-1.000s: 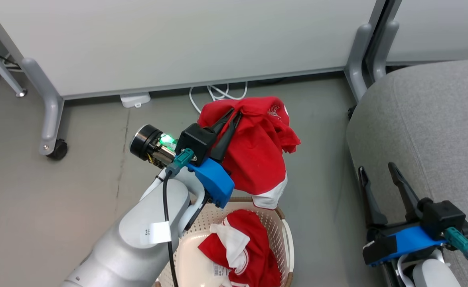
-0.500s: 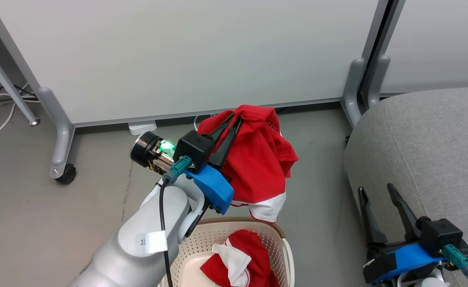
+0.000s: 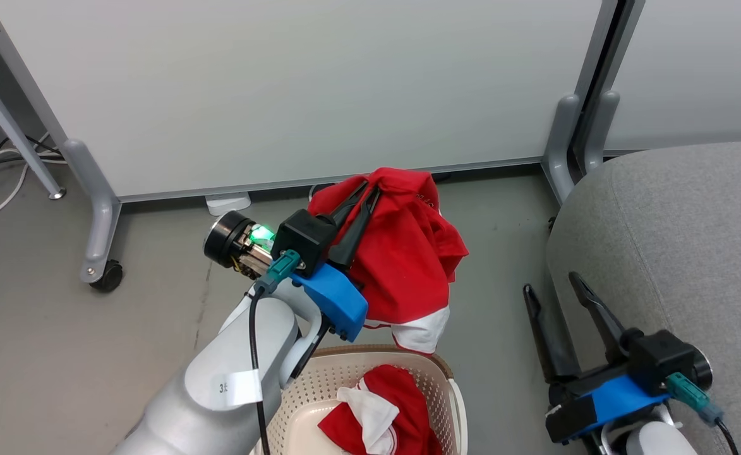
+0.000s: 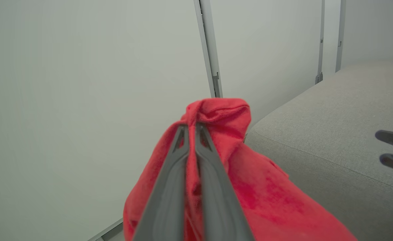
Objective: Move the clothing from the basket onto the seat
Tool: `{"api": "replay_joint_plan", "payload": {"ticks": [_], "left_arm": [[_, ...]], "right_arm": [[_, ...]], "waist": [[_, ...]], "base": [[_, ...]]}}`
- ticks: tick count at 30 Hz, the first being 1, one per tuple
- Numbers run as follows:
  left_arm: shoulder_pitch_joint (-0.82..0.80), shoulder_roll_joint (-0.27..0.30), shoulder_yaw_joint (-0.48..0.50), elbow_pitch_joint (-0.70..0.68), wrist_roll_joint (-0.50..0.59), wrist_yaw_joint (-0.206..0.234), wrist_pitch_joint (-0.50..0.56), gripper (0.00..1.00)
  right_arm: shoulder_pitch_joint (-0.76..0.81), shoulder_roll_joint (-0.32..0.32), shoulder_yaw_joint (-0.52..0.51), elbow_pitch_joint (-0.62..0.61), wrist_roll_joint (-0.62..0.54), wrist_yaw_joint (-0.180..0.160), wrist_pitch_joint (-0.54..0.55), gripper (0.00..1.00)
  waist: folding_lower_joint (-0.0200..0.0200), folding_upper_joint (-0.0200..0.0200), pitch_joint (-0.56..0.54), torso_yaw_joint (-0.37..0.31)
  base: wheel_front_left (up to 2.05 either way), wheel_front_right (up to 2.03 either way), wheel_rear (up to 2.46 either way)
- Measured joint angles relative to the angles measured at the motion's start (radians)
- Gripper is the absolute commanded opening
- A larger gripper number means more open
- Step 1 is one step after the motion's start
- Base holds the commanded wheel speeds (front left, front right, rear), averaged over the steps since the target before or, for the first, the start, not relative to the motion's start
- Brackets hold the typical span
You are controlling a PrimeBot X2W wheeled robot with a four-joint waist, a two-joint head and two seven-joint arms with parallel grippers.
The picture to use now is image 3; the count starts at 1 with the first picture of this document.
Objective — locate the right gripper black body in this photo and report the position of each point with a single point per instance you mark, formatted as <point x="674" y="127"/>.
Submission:
<point x="657" y="357"/>

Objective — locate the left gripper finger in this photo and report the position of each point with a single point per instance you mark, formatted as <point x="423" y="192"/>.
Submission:
<point x="351" y="237"/>
<point x="348" y="205"/>

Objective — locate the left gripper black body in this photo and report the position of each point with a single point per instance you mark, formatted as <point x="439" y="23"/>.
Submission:
<point x="304" y="237"/>

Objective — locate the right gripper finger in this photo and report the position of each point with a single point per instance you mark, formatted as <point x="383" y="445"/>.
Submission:
<point x="550" y="347"/>
<point x="601" y="316"/>

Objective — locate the red white striped jersey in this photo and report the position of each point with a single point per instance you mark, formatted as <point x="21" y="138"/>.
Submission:
<point x="408" y="265"/>

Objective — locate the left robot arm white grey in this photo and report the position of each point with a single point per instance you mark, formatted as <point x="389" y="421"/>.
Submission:
<point x="180" y="411"/>

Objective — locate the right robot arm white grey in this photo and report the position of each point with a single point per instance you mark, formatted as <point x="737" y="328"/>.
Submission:
<point x="657" y="442"/>

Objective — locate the grey fabric seat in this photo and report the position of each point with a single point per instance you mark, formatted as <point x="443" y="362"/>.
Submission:
<point x="692" y="240"/>

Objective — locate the beige perforated laundry basket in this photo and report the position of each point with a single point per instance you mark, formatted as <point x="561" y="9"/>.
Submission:
<point x="326" y="379"/>

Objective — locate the white power adapter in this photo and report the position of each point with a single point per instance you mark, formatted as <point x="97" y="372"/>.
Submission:
<point x="228" y="203"/>

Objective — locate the large white rolling partition panel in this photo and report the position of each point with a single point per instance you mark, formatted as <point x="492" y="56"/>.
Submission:
<point x="313" y="95"/>

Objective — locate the red white garment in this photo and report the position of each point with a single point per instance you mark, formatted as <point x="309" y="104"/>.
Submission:
<point x="408" y="404"/>

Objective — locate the grey metal stand leg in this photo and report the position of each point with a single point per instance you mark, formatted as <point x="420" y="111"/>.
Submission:
<point x="13" y="129"/>

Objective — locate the right wrist blue camera mount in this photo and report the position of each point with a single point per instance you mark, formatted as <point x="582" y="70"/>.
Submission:
<point x="616" y="398"/>

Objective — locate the wrist blue camera mount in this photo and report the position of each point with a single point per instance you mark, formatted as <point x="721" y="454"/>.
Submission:
<point x="335" y="297"/>
<point x="616" y="398"/>

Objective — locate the left wrist blue camera mount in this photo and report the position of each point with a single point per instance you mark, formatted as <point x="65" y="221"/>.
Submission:
<point x="335" y="297"/>

